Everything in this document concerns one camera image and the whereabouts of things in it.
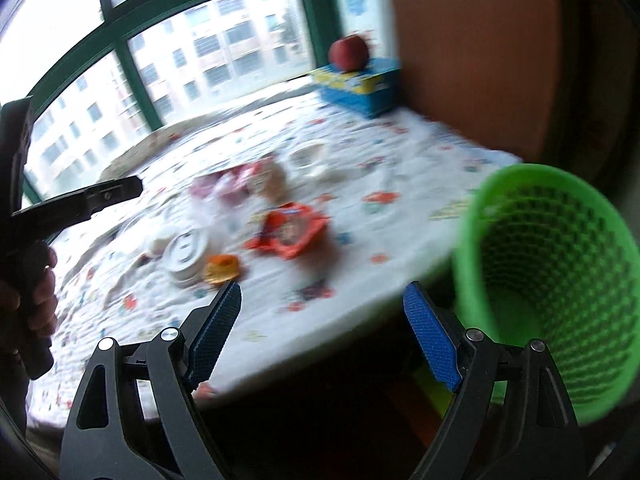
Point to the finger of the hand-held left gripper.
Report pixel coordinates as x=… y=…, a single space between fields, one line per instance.
x=95 y=197

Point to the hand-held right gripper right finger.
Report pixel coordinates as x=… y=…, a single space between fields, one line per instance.
x=432 y=335

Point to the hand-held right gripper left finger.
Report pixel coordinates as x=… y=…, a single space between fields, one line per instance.
x=212 y=335

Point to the green plastic mesh basket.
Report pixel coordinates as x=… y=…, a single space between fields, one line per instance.
x=480 y=240

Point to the red white paper ball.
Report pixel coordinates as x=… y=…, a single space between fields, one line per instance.
x=227 y=185

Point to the person's left hand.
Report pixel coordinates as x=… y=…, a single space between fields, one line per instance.
x=44 y=305

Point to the small plastic cup orange label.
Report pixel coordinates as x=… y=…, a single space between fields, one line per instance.
x=222 y=269

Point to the white round plastic lid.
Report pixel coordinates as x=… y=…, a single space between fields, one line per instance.
x=186 y=255

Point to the white printed blanket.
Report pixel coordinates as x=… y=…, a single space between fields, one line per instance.
x=400 y=240

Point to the orange snack wrapper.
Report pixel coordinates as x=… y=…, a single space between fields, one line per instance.
x=290 y=230

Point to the white paper cup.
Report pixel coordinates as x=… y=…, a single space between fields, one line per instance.
x=306 y=159

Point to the beige apartment building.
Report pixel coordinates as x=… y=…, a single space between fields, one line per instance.
x=225 y=45

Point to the blue dotted tissue box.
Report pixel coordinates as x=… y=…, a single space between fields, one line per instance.
x=367 y=90

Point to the brown wooden panel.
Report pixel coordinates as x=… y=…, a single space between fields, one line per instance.
x=475 y=60

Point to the red apple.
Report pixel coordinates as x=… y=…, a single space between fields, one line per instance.
x=349 y=52

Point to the green window frame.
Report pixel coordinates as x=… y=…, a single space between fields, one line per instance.
x=140 y=85

